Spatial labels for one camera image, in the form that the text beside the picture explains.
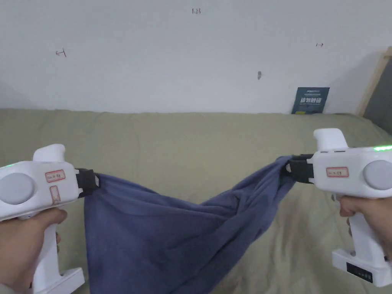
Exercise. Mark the dark blue printed card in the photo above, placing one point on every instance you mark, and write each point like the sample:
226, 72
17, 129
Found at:
310, 101

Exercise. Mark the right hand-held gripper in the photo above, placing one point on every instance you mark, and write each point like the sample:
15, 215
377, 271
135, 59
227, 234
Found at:
346, 174

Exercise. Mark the bed with beige sheet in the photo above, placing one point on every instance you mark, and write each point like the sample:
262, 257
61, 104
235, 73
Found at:
190, 144

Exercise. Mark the wooden framed grey board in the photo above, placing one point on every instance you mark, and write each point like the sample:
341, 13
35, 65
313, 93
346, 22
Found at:
379, 92

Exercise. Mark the person's right hand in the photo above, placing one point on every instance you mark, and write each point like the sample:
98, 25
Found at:
367, 214

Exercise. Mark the person's left hand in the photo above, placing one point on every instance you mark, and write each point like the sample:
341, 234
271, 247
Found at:
21, 245

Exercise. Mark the dark blue shirt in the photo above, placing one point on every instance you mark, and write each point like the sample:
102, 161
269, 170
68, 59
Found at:
159, 232

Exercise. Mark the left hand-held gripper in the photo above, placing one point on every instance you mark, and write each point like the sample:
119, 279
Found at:
27, 183

